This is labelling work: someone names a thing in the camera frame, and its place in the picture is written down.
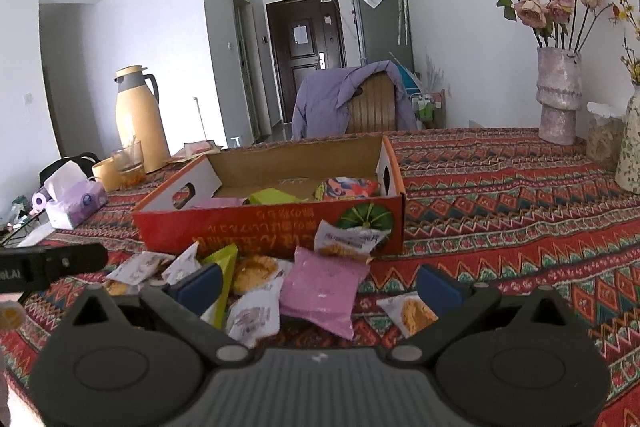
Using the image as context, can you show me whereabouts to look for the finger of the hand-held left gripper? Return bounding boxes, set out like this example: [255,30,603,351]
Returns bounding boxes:
[47,243,108,280]

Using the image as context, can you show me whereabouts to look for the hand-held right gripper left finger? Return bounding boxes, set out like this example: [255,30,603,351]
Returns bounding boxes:
[62,263,253,368]

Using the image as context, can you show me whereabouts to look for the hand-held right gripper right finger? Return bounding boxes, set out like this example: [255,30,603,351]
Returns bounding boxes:
[387,264,578,368]

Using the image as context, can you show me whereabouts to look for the pile of snack packets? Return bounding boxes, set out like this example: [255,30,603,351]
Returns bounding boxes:
[102,219,441,349]

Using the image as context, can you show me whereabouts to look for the small cracker packet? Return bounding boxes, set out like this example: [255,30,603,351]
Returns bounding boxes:
[376,291,441,339]

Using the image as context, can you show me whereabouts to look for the clear window cracker packet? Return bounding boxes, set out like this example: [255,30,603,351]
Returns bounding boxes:
[226,253,295,349]

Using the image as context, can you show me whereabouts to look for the pink snack packet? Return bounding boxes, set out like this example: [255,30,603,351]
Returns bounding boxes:
[192,197,248,210]
[279,247,372,340]

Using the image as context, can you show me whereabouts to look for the red cardboard box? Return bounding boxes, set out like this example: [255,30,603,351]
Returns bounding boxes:
[131,134,407,258]

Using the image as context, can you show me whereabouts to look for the green snack packet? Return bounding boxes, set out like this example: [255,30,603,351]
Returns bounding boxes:
[247,188,311,206]

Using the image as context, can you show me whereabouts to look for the colourful snack packet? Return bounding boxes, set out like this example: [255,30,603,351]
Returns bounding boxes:
[314,177,382,202]

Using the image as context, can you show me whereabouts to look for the purple tissue pack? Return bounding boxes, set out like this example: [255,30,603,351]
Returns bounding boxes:
[42,162,108,230]

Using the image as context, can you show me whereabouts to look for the yellow mug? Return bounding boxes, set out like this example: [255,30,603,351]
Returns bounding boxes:
[91,157,123,194]

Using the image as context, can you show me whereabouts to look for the black bag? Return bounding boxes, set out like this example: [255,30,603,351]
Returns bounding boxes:
[39,152,101,188]

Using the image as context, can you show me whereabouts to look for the clear drinking glass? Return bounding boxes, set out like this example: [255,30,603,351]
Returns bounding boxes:
[111,141,147,188]

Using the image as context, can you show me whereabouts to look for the white label cracker packet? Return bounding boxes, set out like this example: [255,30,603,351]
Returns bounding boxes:
[314,219,392,265]

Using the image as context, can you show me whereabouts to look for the folded patterned cloth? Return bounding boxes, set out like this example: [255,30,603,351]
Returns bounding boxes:
[172,140,223,162]

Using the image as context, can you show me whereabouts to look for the cream thermos jug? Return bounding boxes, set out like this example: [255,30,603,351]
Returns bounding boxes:
[112,65,172,175]

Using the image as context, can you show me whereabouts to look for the wooden chair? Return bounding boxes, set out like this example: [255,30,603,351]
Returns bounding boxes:
[345,74,398,134]

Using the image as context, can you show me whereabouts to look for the blue bag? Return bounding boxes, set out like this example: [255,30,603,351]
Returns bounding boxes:
[390,52,423,95]

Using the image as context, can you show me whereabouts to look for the purple jacket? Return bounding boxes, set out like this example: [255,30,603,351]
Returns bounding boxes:
[291,61,418,140]

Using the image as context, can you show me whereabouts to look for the dried pampas grass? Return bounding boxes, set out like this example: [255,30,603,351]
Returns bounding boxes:
[422,52,446,95]

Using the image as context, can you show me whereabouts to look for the grey side door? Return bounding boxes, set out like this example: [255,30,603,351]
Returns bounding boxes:
[231,0,263,145]

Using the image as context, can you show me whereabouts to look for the clear jar white lid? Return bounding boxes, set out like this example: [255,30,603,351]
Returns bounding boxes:
[585,102,626,172]

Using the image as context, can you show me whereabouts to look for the pink textured vase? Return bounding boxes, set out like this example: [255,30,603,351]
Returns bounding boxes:
[536,47,585,146]

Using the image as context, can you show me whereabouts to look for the dark brown door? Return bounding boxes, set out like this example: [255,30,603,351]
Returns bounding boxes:
[265,0,348,128]

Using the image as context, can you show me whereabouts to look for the floral slim vase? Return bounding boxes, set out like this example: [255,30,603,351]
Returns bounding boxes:
[614,82,640,195]

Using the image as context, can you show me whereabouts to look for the grey refrigerator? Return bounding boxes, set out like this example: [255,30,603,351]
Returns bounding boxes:
[350,0,415,72]

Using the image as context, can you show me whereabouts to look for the white folded umbrella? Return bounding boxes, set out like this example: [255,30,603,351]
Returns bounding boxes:
[395,0,408,46]

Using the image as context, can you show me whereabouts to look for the yellow flower sprigs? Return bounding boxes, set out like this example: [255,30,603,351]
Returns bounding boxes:
[612,0,640,85]

